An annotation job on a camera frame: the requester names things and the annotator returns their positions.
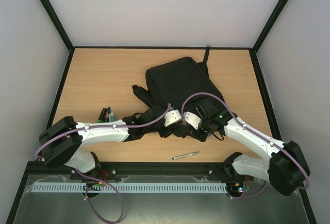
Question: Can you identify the black enclosure frame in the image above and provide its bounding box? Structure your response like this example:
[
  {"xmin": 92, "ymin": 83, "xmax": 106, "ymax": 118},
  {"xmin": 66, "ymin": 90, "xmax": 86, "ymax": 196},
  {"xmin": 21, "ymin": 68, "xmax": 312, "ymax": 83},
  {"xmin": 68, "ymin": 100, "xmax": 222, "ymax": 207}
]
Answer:
[{"xmin": 5, "ymin": 0, "xmax": 317, "ymax": 224}]

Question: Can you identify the light blue slotted cable duct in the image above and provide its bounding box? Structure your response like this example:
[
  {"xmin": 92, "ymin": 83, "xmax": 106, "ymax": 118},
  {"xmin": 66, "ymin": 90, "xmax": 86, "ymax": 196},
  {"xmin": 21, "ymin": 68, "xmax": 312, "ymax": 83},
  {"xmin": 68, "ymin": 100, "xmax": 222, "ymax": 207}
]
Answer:
[{"xmin": 31, "ymin": 182, "xmax": 227, "ymax": 194}]

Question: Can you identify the black student backpack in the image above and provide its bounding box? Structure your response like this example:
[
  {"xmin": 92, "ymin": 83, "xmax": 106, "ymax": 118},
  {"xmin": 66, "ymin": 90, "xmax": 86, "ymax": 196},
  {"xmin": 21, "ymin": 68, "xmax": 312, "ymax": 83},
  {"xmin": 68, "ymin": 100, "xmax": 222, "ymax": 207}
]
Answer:
[{"xmin": 132, "ymin": 57, "xmax": 224, "ymax": 137}]

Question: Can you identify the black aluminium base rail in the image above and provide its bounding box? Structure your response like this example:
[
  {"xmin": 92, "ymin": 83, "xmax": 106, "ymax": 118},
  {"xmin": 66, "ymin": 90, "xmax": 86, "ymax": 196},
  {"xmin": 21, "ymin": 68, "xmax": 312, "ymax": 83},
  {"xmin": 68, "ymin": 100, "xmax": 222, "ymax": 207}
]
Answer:
[{"xmin": 25, "ymin": 161, "xmax": 300, "ymax": 181}]

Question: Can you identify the silver green marker pen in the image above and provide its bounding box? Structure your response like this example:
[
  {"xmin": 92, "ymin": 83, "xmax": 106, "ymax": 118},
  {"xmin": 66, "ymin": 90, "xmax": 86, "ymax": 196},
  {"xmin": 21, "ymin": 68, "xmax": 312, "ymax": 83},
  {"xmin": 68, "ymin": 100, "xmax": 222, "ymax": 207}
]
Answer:
[{"xmin": 172, "ymin": 151, "xmax": 200, "ymax": 161}]

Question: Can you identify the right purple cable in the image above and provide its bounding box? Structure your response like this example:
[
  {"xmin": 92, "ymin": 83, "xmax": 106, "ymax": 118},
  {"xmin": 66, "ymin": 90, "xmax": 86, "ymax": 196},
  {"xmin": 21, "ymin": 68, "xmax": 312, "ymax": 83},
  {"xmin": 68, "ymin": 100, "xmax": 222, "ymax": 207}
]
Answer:
[{"xmin": 180, "ymin": 92, "xmax": 311, "ymax": 200}]

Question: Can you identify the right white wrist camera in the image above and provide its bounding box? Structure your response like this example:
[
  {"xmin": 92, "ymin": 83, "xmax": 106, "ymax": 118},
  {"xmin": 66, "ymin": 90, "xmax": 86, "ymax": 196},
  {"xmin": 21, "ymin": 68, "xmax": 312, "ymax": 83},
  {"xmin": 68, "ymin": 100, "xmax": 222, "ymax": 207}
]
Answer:
[{"xmin": 183, "ymin": 111, "xmax": 202, "ymax": 130}]

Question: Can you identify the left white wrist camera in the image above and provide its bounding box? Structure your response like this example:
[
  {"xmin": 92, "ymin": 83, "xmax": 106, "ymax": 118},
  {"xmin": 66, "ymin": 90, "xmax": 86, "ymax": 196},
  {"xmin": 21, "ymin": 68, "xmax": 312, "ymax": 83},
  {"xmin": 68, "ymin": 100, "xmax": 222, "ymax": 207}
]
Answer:
[{"xmin": 164, "ymin": 110, "xmax": 182, "ymax": 127}]

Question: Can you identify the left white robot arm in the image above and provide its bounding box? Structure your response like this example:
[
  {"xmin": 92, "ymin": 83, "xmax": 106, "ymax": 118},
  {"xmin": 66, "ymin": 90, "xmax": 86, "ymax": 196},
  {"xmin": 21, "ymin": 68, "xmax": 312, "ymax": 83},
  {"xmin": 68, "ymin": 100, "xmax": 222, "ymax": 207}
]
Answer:
[{"xmin": 35, "ymin": 105, "xmax": 182, "ymax": 173}]

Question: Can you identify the green highlighter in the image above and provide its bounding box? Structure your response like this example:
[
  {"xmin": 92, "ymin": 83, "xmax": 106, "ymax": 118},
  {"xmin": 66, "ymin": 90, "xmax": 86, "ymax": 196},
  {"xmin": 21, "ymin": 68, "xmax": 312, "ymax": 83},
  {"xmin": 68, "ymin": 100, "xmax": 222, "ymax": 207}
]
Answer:
[{"xmin": 97, "ymin": 108, "xmax": 107, "ymax": 123}]

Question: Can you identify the black blue pen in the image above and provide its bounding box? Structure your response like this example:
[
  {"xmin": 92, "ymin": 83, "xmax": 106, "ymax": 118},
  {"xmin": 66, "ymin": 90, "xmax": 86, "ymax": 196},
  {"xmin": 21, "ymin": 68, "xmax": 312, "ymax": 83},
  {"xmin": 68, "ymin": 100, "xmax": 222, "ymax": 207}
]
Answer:
[{"xmin": 107, "ymin": 107, "xmax": 111, "ymax": 122}]

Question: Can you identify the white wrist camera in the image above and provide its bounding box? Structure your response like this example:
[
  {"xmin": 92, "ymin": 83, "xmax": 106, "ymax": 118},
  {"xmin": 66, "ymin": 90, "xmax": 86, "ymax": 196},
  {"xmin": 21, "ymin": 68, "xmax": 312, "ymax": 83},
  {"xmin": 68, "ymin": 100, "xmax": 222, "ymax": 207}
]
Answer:
[
  {"xmin": 164, "ymin": 110, "xmax": 182, "ymax": 127},
  {"xmin": 183, "ymin": 111, "xmax": 202, "ymax": 130}
]

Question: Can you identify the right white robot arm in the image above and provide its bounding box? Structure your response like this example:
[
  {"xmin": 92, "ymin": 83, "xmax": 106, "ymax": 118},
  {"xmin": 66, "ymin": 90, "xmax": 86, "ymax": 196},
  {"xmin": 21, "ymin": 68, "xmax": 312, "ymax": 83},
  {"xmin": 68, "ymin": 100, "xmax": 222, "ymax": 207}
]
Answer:
[{"xmin": 192, "ymin": 93, "xmax": 310, "ymax": 196}]

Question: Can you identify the white green glue stick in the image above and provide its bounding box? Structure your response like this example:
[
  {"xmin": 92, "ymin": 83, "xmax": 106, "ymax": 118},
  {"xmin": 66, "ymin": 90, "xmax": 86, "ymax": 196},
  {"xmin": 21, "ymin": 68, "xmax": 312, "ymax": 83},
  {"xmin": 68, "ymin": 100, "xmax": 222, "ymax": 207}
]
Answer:
[{"xmin": 109, "ymin": 111, "xmax": 116, "ymax": 122}]

